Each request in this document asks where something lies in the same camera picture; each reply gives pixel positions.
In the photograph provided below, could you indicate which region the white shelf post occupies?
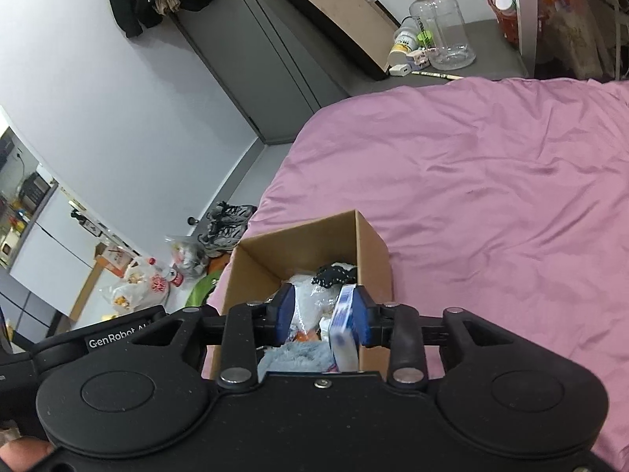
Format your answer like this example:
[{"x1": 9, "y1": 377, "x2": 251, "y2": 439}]
[{"x1": 508, "y1": 0, "x2": 541, "y2": 79}]

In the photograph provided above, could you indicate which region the clear plastic water jug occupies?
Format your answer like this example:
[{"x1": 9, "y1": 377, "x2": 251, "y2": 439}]
[{"x1": 409, "y1": 0, "x2": 476, "y2": 70}]

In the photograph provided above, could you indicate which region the green bag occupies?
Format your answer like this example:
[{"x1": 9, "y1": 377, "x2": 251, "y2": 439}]
[{"x1": 184, "y1": 260, "x2": 232, "y2": 308}]

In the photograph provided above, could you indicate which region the black framed wooden tray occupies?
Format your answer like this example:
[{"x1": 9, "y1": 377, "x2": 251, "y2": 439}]
[{"x1": 264, "y1": 0, "x2": 401, "y2": 82}]

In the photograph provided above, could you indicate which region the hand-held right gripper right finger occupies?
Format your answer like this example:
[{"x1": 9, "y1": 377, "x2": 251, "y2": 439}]
[{"x1": 354, "y1": 285, "x2": 497, "y2": 389}]

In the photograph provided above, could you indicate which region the blue tissue pack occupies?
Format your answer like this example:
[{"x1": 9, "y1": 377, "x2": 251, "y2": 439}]
[{"x1": 328, "y1": 285, "x2": 362, "y2": 372}]

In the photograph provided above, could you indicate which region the red jar white lid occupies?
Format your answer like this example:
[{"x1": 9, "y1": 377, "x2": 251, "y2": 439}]
[{"x1": 488, "y1": 0, "x2": 519, "y2": 45}]

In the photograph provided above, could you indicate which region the white plastic shopping bag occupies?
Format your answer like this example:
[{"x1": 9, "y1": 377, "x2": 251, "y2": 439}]
[{"x1": 98, "y1": 256, "x2": 170, "y2": 313}]

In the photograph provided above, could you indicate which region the clear crinkled plastic bag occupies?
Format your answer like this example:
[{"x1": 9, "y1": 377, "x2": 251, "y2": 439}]
[{"x1": 291, "y1": 297, "x2": 337, "y2": 337}]

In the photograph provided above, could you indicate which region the brown cardboard box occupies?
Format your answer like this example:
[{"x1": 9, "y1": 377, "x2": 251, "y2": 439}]
[{"x1": 206, "y1": 210, "x2": 395, "y2": 379}]

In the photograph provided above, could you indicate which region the person's left hand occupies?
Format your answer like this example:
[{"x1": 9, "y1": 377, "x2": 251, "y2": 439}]
[{"x1": 0, "y1": 437, "x2": 56, "y2": 472}]

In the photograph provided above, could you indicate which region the clear trash bag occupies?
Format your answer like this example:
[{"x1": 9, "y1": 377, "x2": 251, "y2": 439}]
[{"x1": 167, "y1": 236, "x2": 210, "y2": 277}]

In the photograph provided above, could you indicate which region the dark grey nightstand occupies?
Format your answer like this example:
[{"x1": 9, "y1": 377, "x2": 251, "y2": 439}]
[{"x1": 339, "y1": 20, "x2": 532, "y2": 96}]

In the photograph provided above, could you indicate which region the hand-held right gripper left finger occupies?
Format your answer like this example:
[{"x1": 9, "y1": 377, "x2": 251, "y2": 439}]
[{"x1": 157, "y1": 282, "x2": 297, "y2": 389}]

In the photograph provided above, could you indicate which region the grey cabinet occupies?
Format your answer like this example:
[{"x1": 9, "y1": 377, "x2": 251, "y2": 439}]
[{"x1": 169, "y1": 0, "x2": 352, "y2": 146}]

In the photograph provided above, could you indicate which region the orange and white carton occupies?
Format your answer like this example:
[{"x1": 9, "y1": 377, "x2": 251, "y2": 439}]
[{"x1": 93, "y1": 243, "x2": 141, "y2": 277}]

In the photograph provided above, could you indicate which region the snack plastic bag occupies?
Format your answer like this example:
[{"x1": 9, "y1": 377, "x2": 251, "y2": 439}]
[{"x1": 541, "y1": 0, "x2": 615, "y2": 79}]

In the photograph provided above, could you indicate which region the grey sneaker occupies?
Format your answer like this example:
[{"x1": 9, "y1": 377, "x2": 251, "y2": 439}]
[
  {"x1": 206, "y1": 201, "x2": 257, "y2": 228},
  {"x1": 198, "y1": 223, "x2": 246, "y2": 257}
]

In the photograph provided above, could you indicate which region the white bottle yellow label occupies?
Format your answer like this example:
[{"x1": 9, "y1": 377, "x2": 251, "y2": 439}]
[{"x1": 390, "y1": 17, "x2": 419, "y2": 57}]

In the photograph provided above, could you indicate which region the pink bed sheet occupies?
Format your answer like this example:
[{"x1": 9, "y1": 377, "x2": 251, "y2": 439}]
[{"x1": 206, "y1": 77, "x2": 629, "y2": 472}]

